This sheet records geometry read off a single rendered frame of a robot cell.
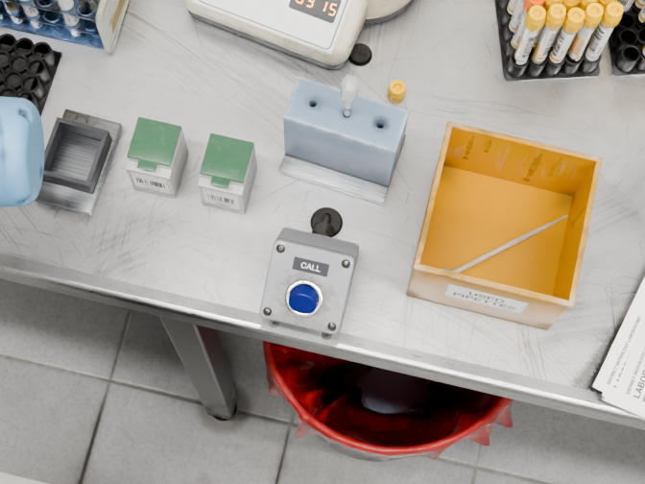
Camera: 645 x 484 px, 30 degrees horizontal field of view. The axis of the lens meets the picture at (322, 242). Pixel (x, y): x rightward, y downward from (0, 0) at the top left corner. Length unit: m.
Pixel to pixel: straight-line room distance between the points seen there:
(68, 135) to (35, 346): 0.91
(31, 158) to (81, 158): 0.30
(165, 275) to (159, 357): 0.89
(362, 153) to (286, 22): 0.16
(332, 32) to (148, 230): 0.25
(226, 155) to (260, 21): 0.15
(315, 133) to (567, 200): 0.25
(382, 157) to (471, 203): 0.11
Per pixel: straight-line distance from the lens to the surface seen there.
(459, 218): 1.10
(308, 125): 1.02
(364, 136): 1.02
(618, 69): 1.19
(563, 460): 1.98
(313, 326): 1.02
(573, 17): 1.08
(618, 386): 1.08
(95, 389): 1.98
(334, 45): 1.12
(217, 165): 1.05
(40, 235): 1.12
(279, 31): 1.13
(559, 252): 1.10
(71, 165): 1.12
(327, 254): 1.00
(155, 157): 1.05
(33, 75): 1.15
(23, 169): 0.81
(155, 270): 1.09
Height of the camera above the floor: 1.92
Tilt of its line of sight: 73 degrees down
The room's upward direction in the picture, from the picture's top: 3 degrees clockwise
